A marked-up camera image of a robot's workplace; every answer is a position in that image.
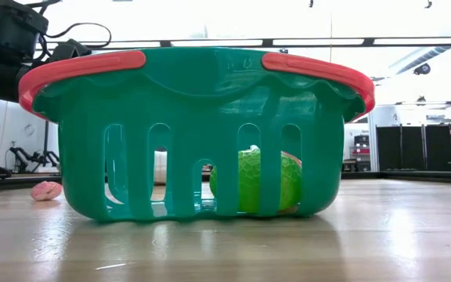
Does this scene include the teal plastic basket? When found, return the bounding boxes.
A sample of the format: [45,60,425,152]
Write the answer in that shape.
[17,46,377,223]

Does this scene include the black partition panels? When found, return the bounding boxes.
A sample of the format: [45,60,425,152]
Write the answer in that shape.
[377,124,451,172]

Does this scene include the green toy lettuce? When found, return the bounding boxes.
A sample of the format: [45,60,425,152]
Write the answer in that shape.
[208,147,303,215]

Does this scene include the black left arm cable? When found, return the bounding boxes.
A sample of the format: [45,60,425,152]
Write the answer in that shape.
[25,0,113,50]

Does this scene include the pink toy meat piece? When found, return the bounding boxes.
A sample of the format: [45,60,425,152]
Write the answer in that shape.
[30,180,63,202]

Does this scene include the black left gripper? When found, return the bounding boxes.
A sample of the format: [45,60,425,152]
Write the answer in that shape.
[47,38,93,64]

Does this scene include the black overhead frame beam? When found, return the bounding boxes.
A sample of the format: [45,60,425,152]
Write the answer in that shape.
[33,36,451,50]

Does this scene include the shelf with red bins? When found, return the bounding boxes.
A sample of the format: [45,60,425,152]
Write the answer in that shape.
[352,135,371,172]

